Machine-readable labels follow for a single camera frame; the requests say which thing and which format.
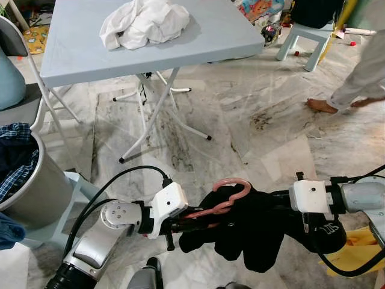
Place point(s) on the black garment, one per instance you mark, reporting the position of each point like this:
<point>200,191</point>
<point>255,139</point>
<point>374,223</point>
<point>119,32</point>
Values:
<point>252,229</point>

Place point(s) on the robot left leg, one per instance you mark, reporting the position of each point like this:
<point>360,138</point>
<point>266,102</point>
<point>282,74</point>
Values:
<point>150,274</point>

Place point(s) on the robot leg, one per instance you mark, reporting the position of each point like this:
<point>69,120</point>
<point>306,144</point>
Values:
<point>231,286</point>
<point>150,274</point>

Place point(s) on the robot right leg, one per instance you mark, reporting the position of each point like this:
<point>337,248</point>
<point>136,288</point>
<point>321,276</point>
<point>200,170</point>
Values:
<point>231,286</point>

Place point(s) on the yellow cloth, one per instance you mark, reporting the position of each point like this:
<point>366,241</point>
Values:
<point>355,253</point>

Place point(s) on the grey lidded laundry basket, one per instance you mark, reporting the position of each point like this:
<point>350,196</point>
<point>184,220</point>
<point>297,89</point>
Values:
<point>42,192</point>

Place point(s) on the adult person light trousers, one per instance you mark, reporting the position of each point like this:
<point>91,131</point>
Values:
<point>361,72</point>

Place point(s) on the pale blue plastic kids chair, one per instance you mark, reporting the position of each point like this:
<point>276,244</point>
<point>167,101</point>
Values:
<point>301,36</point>

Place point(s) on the blue checked shirt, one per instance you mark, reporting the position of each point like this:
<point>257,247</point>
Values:
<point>15,156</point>

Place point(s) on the grey plastic folding table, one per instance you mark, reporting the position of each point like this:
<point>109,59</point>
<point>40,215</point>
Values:
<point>150,54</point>

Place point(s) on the black bag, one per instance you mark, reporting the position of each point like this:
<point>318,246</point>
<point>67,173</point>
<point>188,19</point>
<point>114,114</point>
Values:
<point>313,12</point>

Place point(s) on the colourful baby bouncer seat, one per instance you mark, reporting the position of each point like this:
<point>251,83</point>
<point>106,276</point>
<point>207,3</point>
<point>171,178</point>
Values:
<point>258,9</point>

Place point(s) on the grey metal folding chair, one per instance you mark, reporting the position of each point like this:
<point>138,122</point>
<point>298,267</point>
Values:
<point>18,111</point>

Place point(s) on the white crumpled garment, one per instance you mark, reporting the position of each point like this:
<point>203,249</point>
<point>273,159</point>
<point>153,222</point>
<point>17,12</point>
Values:
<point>144,24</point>

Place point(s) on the light blue pillow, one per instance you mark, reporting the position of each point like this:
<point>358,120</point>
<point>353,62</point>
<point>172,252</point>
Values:
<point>9,78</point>

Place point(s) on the yellow cartoon cushion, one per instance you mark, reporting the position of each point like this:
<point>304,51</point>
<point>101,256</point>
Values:
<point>36,37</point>

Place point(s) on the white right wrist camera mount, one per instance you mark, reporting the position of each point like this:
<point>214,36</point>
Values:
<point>310,198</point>

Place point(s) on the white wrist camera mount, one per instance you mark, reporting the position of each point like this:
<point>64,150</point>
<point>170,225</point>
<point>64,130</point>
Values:
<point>168,205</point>
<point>310,198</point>

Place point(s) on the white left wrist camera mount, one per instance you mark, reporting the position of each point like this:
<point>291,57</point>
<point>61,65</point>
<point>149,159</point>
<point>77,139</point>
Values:
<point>168,205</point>

